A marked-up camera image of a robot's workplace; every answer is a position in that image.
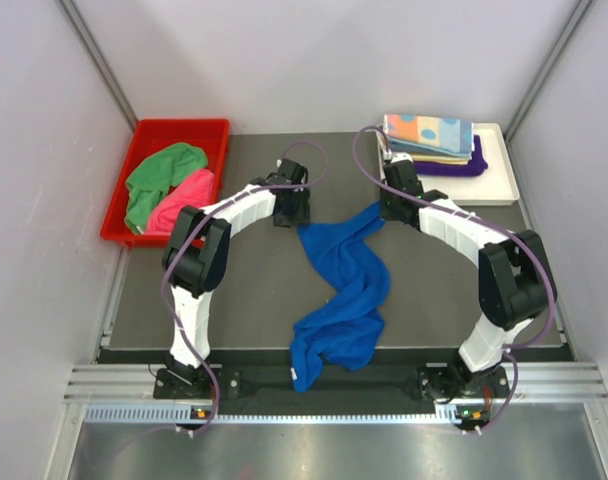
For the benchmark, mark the yellow and blue cartoon towel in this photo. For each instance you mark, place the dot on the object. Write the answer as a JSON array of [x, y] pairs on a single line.
[[433, 153]]

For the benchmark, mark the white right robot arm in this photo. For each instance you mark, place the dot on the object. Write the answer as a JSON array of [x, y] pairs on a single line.
[[514, 279]]

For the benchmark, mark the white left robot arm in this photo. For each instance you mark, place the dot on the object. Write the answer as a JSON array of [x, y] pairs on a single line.
[[195, 262]]

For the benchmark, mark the aluminium front rail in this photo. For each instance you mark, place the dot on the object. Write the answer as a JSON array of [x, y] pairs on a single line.
[[537, 382]]

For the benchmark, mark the pink towel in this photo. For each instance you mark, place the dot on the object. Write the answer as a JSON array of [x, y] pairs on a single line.
[[194, 191]]

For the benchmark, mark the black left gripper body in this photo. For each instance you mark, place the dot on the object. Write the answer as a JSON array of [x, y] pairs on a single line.
[[297, 212]]

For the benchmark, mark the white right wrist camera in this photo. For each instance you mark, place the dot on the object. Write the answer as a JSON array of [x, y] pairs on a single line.
[[389, 156]]

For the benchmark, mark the aluminium frame post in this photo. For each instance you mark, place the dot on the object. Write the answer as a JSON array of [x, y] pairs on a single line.
[[577, 16], [76, 20]]

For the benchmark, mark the purple folded towel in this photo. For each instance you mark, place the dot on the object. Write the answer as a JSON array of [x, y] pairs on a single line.
[[475, 168]]

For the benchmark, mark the green towel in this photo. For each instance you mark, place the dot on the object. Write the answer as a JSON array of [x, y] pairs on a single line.
[[156, 177]]

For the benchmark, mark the red plastic bin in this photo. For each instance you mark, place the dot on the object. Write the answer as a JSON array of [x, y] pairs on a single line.
[[150, 137]]

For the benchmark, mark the white plastic tray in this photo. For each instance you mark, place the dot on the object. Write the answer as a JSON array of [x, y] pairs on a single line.
[[495, 187]]

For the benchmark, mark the royal blue towel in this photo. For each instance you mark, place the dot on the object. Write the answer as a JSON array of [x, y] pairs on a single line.
[[346, 330]]

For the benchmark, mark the right aluminium frame post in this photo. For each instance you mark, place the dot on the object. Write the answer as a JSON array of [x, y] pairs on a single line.
[[577, 16]]

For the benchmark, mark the left aluminium frame post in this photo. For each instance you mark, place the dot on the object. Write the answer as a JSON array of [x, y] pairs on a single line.
[[76, 20]]

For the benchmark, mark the cream folded towel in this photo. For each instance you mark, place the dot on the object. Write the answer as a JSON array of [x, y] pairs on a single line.
[[442, 160]]

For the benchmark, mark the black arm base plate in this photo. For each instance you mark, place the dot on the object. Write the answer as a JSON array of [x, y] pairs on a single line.
[[374, 389]]

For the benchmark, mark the light blue patterned towel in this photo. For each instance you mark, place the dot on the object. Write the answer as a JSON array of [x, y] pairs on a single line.
[[443, 135]]

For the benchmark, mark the grey slotted cable duct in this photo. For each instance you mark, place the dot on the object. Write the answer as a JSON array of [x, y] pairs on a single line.
[[186, 414]]

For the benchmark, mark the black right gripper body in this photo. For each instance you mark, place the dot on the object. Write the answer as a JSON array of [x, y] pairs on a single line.
[[389, 202]]

